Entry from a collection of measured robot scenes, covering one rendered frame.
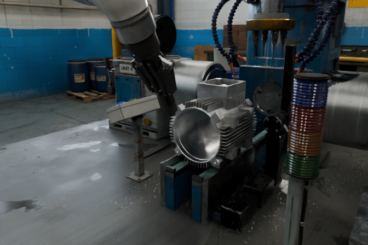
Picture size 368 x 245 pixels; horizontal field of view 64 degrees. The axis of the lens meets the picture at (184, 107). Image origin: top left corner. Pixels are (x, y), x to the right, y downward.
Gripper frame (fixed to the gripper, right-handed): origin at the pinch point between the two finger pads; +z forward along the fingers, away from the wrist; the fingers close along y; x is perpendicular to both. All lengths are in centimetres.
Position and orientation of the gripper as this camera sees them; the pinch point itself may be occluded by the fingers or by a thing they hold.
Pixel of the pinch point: (168, 103)
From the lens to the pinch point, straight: 78.7
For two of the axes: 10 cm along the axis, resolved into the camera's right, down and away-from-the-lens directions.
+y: -8.1, -1.5, 5.7
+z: 3.0, 7.4, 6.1
